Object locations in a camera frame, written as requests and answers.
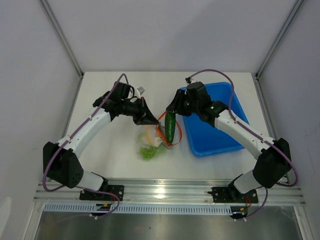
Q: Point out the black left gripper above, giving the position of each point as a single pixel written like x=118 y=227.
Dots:
x=144 y=116

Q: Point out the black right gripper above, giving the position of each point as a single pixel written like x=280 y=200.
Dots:
x=181 y=95

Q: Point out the green cucumber toy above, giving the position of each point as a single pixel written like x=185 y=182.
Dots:
x=170 y=126

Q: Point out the yellow orange pepper toy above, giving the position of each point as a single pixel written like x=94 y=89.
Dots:
x=149 y=135

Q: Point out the clear zip bag orange zipper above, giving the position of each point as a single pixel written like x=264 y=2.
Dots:
x=177 y=139

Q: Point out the green grapes toy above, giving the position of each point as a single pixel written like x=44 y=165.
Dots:
x=148 y=153

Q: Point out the grey fish toy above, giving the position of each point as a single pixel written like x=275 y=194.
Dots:
x=160 y=130

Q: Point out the white green cabbage toy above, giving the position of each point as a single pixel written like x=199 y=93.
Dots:
x=143 y=140

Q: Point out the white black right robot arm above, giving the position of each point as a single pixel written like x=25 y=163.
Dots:
x=272 y=156

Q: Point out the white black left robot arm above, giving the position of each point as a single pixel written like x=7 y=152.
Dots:
x=61 y=160

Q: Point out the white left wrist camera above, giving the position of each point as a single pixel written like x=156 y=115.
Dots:
x=139 y=91

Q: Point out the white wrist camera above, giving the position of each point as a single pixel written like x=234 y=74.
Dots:
x=139 y=91
x=190 y=80

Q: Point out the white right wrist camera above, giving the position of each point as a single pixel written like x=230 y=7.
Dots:
x=190 y=80

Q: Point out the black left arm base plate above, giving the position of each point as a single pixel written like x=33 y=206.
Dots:
x=112 y=193

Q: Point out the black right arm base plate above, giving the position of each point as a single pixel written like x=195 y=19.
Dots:
x=224 y=194

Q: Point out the white slotted cable duct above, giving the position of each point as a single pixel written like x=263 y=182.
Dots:
x=98 y=208

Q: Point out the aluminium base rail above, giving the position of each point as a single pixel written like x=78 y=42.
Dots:
x=172 y=192

